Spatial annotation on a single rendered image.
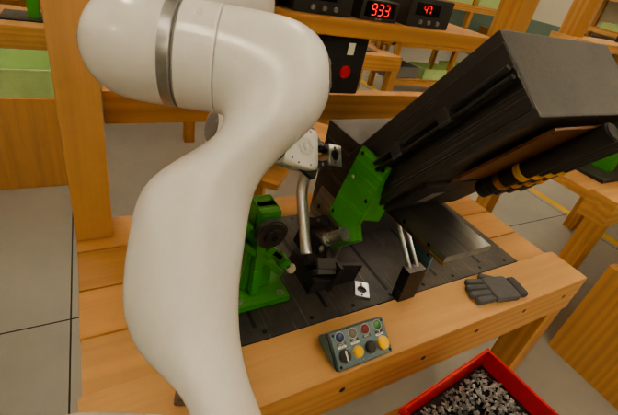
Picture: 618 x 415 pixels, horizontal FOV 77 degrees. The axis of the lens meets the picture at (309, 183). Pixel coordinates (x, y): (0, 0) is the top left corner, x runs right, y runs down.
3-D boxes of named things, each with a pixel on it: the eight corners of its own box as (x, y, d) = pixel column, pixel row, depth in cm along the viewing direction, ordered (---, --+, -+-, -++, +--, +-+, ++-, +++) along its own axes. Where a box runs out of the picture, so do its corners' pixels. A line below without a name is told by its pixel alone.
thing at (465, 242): (486, 254, 98) (491, 245, 96) (440, 267, 90) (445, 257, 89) (393, 175, 126) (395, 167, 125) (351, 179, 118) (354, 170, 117)
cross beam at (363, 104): (452, 117, 163) (461, 97, 158) (104, 124, 101) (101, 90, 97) (444, 112, 167) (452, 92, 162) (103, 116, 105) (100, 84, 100)
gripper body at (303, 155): (283, 160, 83) (322, 169, 90) (283, 116, 86) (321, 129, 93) (263, 168, 88) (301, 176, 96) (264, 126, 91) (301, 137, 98)
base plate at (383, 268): (515, 265, 134) (518, 260, 133) (188, 367, 81) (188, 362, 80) (432, 197, 164) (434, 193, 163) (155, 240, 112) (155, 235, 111)
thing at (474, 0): (490, 98, 706) (553, -44, 591) (383, 96, 593) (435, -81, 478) (468, 87, 746) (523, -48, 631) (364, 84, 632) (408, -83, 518)
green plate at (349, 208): (372, 240, 103) (412, 172, 95) (349, 238, 98) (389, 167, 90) (349, 214, 111) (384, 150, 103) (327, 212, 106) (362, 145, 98)
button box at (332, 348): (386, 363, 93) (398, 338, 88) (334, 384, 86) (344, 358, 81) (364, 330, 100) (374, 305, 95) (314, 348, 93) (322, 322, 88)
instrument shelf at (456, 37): (493, 51, 123) (498, 39, 121) (209, 23, 80) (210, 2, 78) (438, 32, 141) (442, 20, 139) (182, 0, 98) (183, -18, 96)
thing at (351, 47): (357, 94, 108) (371, 39, 101) (303, 93, 100) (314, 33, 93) (335, 79, 117) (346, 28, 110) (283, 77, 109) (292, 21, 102)
